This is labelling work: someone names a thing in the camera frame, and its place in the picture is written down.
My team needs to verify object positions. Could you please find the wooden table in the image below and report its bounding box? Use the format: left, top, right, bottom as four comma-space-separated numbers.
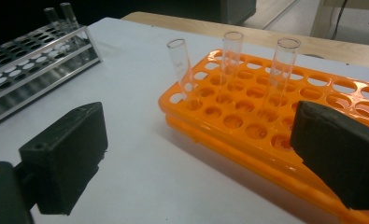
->
121, 11, 369, 71

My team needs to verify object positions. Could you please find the black hanging cable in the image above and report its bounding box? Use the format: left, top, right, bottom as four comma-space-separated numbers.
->
330, 0, 350, 41

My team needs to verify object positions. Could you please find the clear glass test tube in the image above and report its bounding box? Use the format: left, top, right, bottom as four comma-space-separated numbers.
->
43, 7, 63, 31
263, 37, 302, 120
220, 31, 245, 105
166, 38, 203, 110
59, 2, 81, 32

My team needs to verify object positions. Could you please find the dark cabinet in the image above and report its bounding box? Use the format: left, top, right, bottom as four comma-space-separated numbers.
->
218, 0, 258, 26

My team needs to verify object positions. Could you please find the metal test tube rack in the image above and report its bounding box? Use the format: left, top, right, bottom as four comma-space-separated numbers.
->
0, 23, 104, 131

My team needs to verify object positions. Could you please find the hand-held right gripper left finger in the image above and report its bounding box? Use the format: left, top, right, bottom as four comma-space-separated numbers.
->
18, 101, 109, 217

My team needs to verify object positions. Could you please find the light wooden furniture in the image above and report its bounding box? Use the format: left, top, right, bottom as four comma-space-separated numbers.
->
309, 0, 369, 49

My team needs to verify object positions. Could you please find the orange test tube rack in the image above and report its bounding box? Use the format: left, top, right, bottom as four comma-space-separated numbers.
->
158, 49, 369, 224

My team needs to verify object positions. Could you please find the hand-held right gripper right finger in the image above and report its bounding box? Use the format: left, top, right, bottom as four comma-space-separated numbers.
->
289, 100, 369, 211

